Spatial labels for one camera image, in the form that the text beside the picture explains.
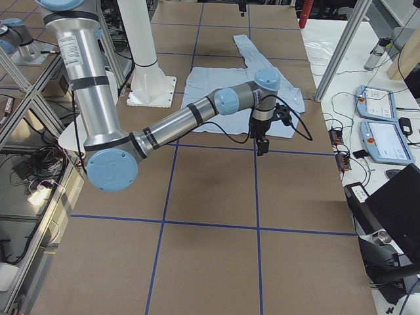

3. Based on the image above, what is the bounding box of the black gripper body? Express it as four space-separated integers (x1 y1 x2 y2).
249 118 271 142

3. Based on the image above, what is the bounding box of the light blue button-up shirt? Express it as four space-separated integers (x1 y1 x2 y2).
182 35 305 138

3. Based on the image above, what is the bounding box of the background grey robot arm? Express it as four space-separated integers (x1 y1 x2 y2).
1 18 58 66

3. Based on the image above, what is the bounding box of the clear plastic bag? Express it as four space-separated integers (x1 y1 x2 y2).
303 39 337 66

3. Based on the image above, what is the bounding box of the upper blue teach pendant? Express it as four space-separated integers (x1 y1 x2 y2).
356 85 398 122

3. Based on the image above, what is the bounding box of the blue teach pendant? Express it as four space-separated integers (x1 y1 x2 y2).
356 85 398 122
360 120 415 165

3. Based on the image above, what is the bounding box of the lower blue teach pendant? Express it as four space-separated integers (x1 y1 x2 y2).
360 120 415 165

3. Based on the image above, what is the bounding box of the red cylinder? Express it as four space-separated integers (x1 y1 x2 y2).
299 0 314 29

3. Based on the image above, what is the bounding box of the black power adapter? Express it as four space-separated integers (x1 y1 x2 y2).
398 117 413 137

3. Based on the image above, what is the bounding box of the black laptop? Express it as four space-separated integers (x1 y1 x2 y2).
366 163 419 263

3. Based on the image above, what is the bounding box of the clear water bottle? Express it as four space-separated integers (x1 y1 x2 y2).
364 37 391 71

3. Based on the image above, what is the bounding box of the black stand device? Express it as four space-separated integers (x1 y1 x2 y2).
344 182 419 305

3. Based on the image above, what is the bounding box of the white curved paper sheet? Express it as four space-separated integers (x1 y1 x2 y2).
58 119 87 153

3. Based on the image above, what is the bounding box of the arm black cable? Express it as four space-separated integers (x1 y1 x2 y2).
199 93 314 144

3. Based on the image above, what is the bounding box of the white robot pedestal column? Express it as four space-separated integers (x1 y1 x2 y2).
117 0 177 108

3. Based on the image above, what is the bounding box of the aluminium frame post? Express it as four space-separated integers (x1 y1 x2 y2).
314 0 372 102

